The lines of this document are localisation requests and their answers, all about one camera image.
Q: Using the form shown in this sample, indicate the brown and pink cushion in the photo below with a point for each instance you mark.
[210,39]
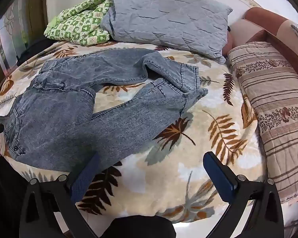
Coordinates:
[285,42]

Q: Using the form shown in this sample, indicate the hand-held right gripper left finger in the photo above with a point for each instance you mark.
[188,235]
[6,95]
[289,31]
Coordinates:
[85,176]

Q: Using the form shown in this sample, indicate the green checked quilt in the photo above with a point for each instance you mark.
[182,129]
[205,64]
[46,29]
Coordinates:
[77,27]

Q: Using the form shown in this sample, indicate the striped floral pillow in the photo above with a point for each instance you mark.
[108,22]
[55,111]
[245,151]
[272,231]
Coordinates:
[270,91]

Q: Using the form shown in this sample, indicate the grey denim pants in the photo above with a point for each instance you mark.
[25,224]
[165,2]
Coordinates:
[52,119]

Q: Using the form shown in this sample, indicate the dark cloth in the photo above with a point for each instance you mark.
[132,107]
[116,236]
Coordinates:
[37,48]

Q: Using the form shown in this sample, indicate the leaf print blanket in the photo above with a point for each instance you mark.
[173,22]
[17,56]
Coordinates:
[164,178]

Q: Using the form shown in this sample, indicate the patterned glass door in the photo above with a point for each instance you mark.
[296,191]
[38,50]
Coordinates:
[10,34]

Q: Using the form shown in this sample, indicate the grey quilted blanket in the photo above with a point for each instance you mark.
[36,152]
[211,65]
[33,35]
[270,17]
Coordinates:
[168,22]

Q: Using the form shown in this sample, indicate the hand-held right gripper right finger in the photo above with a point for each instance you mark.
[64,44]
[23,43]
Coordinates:
[218,178]

